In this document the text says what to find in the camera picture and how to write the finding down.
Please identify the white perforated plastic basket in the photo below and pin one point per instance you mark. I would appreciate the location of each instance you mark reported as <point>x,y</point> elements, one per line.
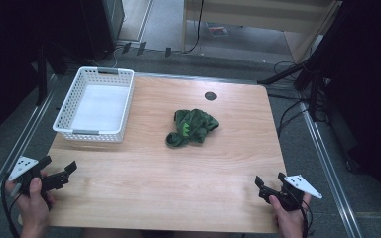
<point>99,109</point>

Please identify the light wooden furniture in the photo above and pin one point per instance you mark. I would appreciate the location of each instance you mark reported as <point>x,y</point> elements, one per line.
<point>261,15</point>

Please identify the metal floor rail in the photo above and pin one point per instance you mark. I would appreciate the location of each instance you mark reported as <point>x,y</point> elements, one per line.
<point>23,139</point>
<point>330,172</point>

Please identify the black round table grommet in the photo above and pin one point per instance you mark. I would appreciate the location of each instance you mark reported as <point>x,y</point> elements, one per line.
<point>211,96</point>

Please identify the person's left hand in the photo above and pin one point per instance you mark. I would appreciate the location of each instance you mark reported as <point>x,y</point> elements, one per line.
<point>33,211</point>

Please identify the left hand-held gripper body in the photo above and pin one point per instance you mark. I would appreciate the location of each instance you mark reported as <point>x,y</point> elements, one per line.
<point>22,167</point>

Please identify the crumpled green cloth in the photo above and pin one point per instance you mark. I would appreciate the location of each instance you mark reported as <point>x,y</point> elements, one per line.
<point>195,125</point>

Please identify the dark cabinet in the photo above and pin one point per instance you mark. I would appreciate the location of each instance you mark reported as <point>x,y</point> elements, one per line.
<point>99,23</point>

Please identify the person's right hand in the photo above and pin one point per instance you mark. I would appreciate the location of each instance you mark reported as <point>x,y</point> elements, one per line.
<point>289,221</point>

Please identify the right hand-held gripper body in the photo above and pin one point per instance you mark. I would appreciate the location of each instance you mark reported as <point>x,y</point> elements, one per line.
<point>302,186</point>

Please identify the red packet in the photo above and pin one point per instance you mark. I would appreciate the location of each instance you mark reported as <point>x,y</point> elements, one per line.
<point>218,30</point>

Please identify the black metal stand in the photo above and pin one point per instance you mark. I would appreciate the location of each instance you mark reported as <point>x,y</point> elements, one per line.
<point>316,86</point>
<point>41,76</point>

